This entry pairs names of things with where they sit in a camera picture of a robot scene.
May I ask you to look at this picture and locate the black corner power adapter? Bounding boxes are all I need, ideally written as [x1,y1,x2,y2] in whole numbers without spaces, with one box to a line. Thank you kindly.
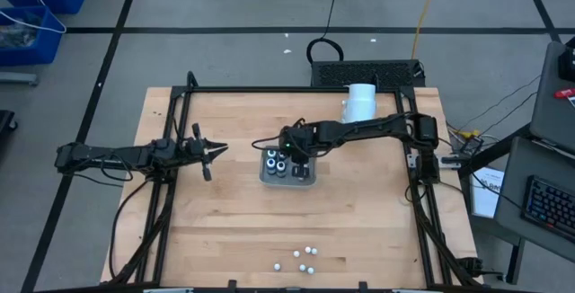
[457,256,504,280]

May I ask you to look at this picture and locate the black hanging cable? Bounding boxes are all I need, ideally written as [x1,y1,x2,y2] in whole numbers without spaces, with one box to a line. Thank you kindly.
[305,0,346,66]

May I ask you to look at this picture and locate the grey desk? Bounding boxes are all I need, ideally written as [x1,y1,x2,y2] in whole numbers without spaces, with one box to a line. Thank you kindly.
[493,135,575,265]

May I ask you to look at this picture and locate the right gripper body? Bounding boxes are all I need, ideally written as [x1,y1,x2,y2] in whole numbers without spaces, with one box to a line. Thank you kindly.
[279,124,318,164]

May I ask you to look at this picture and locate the black perforated computer case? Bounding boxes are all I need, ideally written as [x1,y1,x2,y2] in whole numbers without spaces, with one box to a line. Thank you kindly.
[309,58,427,90]

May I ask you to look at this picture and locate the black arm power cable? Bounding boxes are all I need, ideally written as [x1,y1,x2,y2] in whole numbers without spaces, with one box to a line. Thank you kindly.
[109,178,152,280]

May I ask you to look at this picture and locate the black aluminium table frame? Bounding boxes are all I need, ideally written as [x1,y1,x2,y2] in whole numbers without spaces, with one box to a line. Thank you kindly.
[107,71,484,292]

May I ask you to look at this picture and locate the grey metal bar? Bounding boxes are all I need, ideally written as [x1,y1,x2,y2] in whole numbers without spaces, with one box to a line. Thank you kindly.
[0,71,40,87]

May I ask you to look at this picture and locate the black item on table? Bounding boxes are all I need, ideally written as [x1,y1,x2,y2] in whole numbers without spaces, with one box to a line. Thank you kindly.
[558,36,575,83]

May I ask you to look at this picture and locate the grey side table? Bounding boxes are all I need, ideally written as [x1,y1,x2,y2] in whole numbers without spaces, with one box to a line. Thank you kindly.
[528,40,575,155]

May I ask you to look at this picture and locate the white paper sheet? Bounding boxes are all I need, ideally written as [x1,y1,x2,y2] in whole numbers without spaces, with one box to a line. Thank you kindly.
[470,165,506,220]

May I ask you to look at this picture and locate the black equipment on floor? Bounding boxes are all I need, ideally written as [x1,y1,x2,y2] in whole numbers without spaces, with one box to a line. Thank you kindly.
[0,110,19,150]

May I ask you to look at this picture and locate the white cable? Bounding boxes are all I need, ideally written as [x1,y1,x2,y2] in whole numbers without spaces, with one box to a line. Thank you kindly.
[0,0,67,34]

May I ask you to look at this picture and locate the yellow hanging cable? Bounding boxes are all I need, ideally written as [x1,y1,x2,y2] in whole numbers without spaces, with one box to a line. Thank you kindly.
[411,0,444,60]

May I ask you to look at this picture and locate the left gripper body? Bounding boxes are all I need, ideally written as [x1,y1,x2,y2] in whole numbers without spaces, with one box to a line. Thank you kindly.
[178,122,213,182]

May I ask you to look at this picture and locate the black keyboard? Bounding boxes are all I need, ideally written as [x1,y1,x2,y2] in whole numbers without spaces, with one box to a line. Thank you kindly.
[520,174,575,244]

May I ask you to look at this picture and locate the white plastic bin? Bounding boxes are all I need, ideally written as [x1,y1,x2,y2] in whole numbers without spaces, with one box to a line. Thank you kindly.
[259,146,319,190]

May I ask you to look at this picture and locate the white cylinder on stand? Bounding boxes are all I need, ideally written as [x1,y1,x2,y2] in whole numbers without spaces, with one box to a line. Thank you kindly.
[340,83,377,125]

